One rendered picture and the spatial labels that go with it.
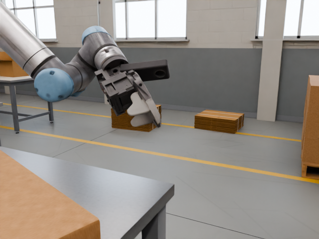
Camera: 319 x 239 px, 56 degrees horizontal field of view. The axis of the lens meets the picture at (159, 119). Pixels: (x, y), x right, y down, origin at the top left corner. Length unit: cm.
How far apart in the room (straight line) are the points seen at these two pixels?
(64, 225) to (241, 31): 530
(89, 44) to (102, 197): 43
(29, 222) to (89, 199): 64
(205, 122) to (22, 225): 439
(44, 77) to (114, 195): 41
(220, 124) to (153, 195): 368
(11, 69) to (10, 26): 436
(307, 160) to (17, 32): 294
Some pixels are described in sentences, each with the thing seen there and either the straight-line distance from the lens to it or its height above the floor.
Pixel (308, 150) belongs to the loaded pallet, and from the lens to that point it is 327.
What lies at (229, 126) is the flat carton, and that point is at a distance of 451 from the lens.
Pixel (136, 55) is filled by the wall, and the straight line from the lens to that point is 623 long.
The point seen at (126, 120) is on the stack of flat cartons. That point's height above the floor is 14.
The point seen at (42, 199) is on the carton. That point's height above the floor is 112.
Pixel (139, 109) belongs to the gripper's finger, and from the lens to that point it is 63.
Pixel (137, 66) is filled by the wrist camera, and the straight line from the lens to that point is 72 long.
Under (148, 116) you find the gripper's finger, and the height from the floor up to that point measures 111.
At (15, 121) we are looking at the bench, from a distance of 482.
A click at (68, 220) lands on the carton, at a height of 112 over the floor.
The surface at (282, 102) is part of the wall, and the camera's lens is 546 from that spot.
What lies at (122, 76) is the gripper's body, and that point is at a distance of 69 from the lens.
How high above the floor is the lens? 126
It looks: 14 degrees down
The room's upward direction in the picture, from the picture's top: straight up
